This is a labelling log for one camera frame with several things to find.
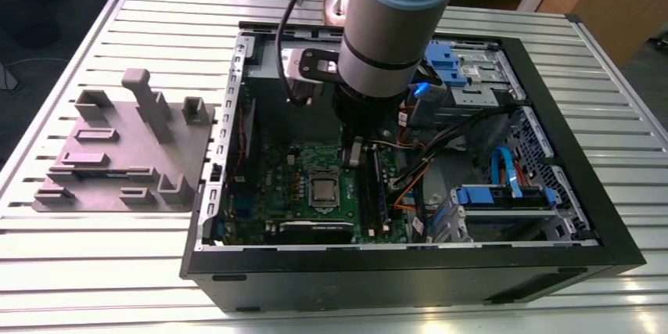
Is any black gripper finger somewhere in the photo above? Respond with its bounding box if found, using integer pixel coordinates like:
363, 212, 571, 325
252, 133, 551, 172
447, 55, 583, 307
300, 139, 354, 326
343, 135, 367, 171

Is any silver CPU green edge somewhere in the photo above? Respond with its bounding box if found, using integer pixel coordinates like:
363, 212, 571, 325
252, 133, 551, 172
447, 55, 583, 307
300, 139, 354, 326
312, 178, 339, 200

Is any black RAM slot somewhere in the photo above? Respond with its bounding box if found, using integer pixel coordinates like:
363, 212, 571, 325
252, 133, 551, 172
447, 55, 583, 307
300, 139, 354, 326
354, 167, 372, 235

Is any dark installed RAM stick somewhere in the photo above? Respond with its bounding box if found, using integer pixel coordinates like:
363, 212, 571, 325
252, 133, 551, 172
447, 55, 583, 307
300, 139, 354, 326
368, 145, 392, 233

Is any green motherboard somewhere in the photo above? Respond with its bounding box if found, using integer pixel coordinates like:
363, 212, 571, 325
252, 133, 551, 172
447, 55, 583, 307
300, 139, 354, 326
224, 140, 414, 245

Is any blue plastic drive carrier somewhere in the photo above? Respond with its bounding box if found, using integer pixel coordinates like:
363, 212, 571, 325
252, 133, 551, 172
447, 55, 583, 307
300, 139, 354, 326
426, 42, 468, 87

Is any grey power supply white label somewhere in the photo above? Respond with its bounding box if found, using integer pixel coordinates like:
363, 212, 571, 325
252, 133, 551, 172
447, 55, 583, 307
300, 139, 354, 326
243, 39, 346, 143

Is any grey metal drive cage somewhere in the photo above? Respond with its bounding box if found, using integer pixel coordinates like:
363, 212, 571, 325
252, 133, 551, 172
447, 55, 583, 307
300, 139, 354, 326
410, 40, 527, 127

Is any black graphics card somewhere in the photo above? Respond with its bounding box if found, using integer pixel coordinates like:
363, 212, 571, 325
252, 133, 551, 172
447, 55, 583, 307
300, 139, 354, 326
263, 219, 356, 245

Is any hard disk in blue carrier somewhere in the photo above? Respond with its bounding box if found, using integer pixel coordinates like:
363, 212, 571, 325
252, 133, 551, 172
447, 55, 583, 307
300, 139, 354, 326
451, 185, 560, 210

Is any perforated metal disk bay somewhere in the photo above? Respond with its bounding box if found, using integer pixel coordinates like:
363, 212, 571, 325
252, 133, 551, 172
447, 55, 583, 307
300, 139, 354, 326
427, 185, 596, 245

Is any black open PC case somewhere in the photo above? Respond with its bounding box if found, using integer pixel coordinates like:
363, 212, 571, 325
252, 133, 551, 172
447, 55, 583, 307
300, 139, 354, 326
180, 20, 648, 314

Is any grey parts rack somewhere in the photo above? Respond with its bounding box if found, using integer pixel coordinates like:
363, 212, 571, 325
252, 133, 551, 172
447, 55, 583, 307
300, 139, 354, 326
31, 67, 219, 214

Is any blue RAM stick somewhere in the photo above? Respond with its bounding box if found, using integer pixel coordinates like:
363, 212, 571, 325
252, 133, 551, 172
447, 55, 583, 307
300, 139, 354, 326
72, 169, 132, 179

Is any brown wooden cabinet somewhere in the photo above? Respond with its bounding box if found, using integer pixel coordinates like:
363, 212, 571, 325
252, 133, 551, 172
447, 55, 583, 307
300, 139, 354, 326
536, 0, 668, 65

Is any metal socket cover frame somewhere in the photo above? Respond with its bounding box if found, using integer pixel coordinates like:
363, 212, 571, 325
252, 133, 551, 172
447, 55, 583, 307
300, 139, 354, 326
307, 167, 344, 208

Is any black cable bundle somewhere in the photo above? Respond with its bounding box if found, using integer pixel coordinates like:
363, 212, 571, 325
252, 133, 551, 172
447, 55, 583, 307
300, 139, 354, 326
388, 105, 523, 190

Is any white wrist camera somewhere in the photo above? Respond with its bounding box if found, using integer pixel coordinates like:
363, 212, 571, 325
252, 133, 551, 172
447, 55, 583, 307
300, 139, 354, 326
280, 47, 344, 85

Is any red black twisted wire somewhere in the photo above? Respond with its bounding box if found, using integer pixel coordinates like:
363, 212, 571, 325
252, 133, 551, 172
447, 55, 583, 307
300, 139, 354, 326
235, 109, 252, 178

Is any black camera cable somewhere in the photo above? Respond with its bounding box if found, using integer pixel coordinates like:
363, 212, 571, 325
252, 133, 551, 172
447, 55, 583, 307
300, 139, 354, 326
275, 0, 330, 107

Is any blue data wire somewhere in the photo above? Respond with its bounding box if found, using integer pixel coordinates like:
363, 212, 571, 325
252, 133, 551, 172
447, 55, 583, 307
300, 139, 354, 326
490, 145, 523, 200

